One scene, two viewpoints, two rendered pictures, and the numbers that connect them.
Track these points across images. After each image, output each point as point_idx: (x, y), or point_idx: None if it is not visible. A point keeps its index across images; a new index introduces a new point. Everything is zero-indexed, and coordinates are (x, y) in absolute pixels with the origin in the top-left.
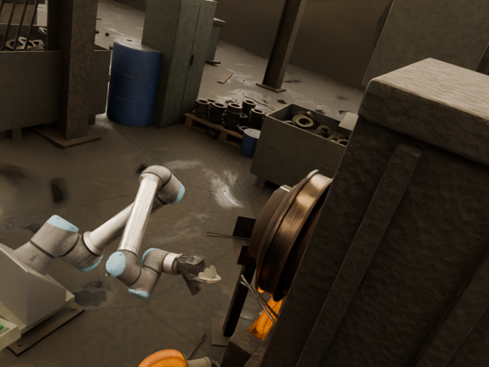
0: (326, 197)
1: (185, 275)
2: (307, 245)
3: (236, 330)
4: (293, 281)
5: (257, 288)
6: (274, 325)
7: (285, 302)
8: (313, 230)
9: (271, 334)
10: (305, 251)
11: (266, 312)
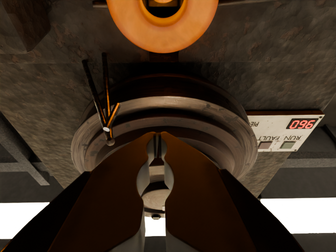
0: (61, 185)
1: None
2: (50, 172)
3: (13, 50)
4: (39, 158)
5: (76, 130)
6: (78, 63)
7: (30, 147)
8: (54, 176)
9: (14, 127)
10: (48, 169)
11: (86, 76)
